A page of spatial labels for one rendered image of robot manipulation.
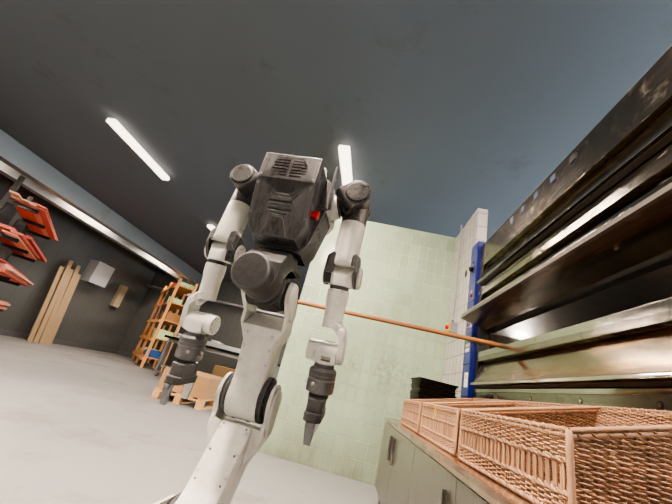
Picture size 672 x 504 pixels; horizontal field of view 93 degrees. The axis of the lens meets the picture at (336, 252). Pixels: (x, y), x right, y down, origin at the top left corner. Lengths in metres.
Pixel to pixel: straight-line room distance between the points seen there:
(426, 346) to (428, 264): 0.91
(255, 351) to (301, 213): 0.47
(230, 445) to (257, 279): 0.51
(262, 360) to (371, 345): 2.41
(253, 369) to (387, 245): 2.87
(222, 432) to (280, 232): 0.63
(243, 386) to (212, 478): 0.24
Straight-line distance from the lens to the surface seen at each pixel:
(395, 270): 3.65
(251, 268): 0.91
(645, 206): 1.33
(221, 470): 1.12
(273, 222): 1.03
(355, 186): 1.13
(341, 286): 1.04
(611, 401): 1.54
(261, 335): 1.10
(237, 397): 1.13
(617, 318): 1.55
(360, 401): 3.39
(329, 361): 1.05
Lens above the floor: 0.70
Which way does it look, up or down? 22 degrees up
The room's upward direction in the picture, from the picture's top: 15 degrees clockwise
